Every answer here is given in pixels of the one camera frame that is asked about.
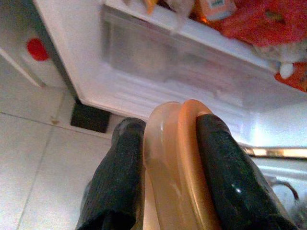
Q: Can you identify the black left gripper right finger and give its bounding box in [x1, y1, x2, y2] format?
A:
[195, 113, 298, 230]

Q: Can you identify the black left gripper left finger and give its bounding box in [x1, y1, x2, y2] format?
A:
[76, 117, 147, 230]

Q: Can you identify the tan round bowl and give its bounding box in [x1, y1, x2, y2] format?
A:
[142, 99, 224, 230]

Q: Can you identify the black fridge white inside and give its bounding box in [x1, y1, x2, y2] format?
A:
[33, 0, 307, 168]

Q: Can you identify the orange snack packet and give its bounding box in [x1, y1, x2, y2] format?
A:
[274, 62, 307, 93]

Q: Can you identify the translucent crisper drawer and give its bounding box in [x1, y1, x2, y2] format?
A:
[102, 4, 279, 108]

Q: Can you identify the red mesh bag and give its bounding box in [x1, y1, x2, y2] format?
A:
[211, 0, 307, 47]

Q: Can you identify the pale pink food packet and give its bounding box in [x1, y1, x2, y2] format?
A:
[199, 0, 237, 22]

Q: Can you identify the yellow orange food packet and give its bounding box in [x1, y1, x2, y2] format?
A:
[143, 0, 160, 15]

